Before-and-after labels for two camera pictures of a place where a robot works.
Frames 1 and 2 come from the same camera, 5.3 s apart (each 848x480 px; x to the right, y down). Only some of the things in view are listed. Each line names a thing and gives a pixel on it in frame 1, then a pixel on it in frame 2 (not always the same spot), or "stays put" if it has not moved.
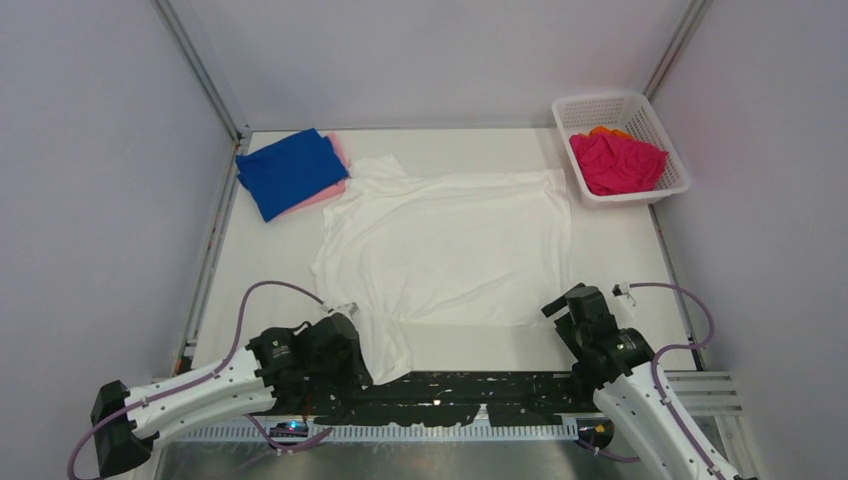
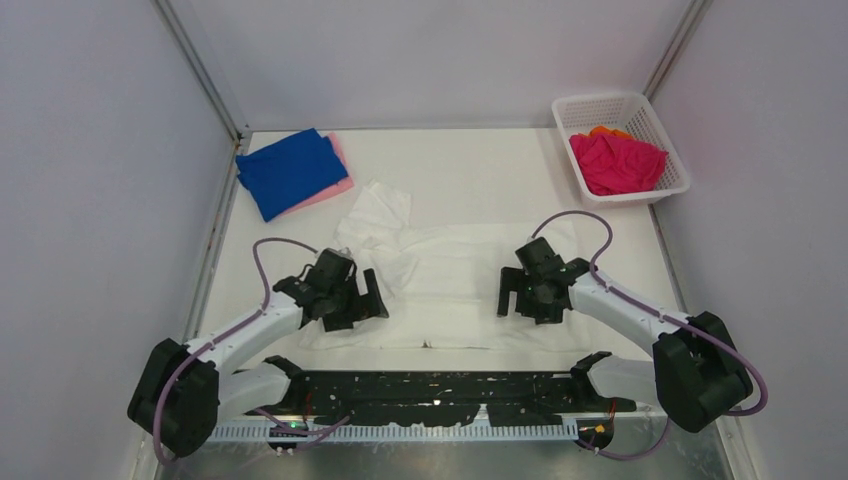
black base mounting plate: (512, 399) stays put
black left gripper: (355, 373) → (364, 307)
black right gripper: (562, 324) → (514, 279)
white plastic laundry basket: (618, 150) stays put
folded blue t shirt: (283, 174) stays put
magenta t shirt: (616, 166) stays put
